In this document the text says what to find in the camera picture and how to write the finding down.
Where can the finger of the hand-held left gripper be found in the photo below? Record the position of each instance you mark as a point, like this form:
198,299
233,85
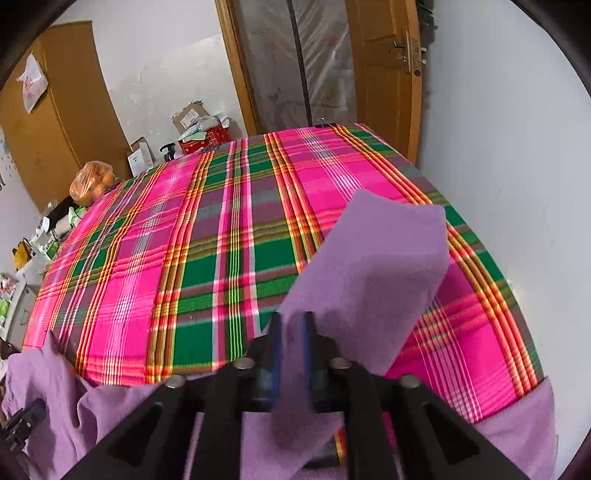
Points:
25,422

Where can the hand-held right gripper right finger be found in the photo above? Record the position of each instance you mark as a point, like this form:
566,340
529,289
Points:
308,364

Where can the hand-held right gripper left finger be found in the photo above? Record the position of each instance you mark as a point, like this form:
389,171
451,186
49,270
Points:
275,369

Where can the purple fleece cloth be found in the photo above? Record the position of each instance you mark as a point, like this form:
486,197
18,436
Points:
378,267

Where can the white drawer cabinet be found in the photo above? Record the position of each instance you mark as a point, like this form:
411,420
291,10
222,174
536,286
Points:
18,309

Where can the pink green plaid bed sheet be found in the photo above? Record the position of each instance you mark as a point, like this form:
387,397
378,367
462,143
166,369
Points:
184,258

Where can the yellow bag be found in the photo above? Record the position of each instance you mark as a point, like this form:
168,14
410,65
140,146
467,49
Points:
23,254

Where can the green white carton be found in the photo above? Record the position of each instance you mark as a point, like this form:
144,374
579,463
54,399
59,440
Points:
49,249

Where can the green tissue box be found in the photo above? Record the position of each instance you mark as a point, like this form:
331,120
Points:
77,216

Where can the black pouch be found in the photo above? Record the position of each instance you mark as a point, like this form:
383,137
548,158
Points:
60,210

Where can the red box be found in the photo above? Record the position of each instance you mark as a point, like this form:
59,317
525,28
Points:
207,141

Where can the bag of oranges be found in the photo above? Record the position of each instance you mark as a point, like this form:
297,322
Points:
92,182

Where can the white box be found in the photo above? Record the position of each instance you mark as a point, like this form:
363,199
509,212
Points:
141,157

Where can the cardboard box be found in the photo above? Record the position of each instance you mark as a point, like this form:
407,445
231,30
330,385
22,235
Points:
189,117

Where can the wooden wardrobe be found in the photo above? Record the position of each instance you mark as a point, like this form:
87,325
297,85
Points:
60,129

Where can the wooden door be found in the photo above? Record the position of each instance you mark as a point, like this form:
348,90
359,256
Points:
378,69

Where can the plastic-covered doorway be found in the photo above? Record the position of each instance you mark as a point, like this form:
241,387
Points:
295,60

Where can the white plastic bag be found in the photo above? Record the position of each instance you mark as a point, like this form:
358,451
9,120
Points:
32,83

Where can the dark hanging garment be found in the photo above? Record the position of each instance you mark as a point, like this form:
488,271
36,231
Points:
425,14

